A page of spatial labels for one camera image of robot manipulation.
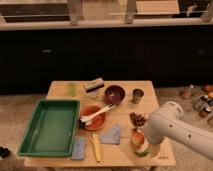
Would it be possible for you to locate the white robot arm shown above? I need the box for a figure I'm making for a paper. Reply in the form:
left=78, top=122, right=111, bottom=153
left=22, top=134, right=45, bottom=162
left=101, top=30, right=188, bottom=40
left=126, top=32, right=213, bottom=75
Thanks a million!
left=143, top=101, right=213, bottom=160

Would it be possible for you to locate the orange bowl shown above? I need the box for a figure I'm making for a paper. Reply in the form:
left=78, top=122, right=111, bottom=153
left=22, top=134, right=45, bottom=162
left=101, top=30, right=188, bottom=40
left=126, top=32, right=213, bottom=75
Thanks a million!
left=80, top=106, right=105, bottom=131

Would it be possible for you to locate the purple bowl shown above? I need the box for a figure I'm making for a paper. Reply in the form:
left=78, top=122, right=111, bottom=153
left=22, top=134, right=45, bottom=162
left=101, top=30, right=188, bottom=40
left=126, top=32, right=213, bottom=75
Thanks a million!
left=104, top=85, right=126, bottom=104

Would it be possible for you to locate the red apple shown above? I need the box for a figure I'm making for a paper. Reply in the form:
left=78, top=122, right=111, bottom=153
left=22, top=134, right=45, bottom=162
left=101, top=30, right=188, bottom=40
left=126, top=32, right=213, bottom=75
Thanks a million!
left=131, top=131, right=145, bottom=147

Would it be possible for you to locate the bunch of dark grapes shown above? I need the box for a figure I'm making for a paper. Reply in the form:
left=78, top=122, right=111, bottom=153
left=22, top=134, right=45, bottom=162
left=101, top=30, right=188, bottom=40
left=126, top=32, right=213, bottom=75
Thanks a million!
left=129, top=112, right=147, bottom=127

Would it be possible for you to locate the grey cloth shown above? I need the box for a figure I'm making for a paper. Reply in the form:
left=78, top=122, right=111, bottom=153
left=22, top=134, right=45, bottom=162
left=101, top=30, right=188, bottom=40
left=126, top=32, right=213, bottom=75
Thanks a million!
left=100, top=125, right=122, bottom=145

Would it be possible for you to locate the wooden table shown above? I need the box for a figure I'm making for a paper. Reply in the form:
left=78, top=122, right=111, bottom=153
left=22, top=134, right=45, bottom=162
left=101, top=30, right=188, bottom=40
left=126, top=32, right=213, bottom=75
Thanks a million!
left=24, top=81, right=176, bottom=168

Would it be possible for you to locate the yellow banana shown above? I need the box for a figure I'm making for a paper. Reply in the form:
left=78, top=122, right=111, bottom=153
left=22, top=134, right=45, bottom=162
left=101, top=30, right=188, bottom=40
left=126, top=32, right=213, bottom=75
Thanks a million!
left=89, top=134, right=102, bottom=162

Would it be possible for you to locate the metal cup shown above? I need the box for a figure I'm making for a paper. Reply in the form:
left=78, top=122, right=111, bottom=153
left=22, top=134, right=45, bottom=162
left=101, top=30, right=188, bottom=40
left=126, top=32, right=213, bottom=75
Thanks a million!
left=131, top=89, right=144, bottom=104

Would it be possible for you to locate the blue sponge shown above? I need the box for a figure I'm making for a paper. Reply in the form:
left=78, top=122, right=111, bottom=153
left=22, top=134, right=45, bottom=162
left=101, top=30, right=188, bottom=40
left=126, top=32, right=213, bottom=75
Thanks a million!
left=71, top=137, right=86, bottom=160

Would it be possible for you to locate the green translucent cup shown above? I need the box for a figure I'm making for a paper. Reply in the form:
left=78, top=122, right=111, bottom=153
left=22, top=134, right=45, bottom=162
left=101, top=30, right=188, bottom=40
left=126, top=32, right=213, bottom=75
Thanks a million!
left=66, top=82, right=77, bottom=97

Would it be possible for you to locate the green plastic tray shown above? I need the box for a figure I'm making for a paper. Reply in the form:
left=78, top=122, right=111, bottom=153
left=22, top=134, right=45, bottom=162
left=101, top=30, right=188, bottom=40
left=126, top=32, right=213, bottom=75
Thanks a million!
left=17, top=99, right=80, bottom=157

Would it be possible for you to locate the black object on floor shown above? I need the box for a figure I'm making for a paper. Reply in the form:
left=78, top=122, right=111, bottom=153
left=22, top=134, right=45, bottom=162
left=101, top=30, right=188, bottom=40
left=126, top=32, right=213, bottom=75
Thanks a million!
left=0, top=146, right=10, bottom=158

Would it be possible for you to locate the white spatula black handle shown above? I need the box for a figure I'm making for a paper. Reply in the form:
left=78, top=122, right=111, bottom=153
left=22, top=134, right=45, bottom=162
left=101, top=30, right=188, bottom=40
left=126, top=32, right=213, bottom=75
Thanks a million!
left=78, top=104, right=116, bottom=128

